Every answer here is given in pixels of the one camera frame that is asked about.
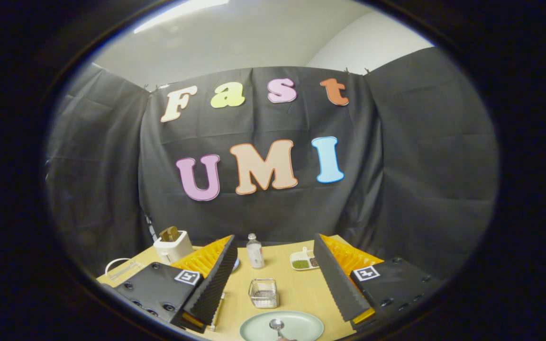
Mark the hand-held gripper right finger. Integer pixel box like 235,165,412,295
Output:
313,233,446,332

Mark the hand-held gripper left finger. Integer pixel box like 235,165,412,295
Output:
112,234,239,334

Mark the metal mesh basket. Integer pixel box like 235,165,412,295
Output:
248,278,280,309

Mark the pale green plate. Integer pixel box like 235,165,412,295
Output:
239,311,325,341

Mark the metal spoon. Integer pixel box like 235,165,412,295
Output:
269,319,297,341

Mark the white divided snack dish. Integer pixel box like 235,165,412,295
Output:
290,247,320,271

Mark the clear plastic bottle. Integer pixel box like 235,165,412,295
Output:
246,233,264,269

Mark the white toaster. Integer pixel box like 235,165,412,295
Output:
154,230,194,264

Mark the black backdrop cloth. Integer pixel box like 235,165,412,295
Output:
45,46,500,281

